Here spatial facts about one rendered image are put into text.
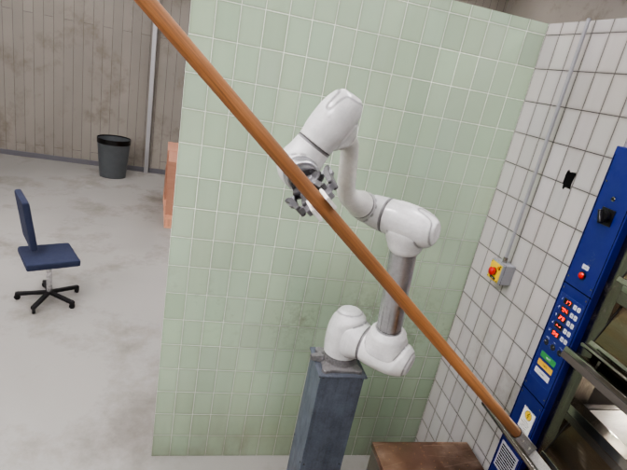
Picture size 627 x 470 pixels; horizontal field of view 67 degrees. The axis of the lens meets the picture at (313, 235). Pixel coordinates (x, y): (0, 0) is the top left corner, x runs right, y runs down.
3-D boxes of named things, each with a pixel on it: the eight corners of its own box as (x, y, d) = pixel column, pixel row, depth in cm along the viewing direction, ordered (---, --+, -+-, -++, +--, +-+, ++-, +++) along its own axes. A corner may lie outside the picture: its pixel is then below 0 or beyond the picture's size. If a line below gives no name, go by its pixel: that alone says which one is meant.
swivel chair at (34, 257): (84, 286, 426) (86, 192, 396) (77, 314, 383) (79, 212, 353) (18, 285, 407) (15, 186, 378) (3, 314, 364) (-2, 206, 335)
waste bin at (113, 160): (131, 173, 790) (132, 137, 770) (126, 181, 746) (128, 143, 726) (99, 170, 778) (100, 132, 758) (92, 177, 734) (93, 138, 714)
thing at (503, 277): (498, 277, 235) (505, 258, 232) (509, 286, 226) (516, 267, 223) (485, 275, 233) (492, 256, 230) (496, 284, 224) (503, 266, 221)
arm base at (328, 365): (306, 348, 218) (308, 338, 216) (351, 351, 223) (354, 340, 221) (313, 373, 201) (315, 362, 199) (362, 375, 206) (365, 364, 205)
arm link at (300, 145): (271, 176, 120) (302, 135, 117) (265, 162, 134) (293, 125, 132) (303, 200, 124) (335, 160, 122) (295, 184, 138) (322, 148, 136)
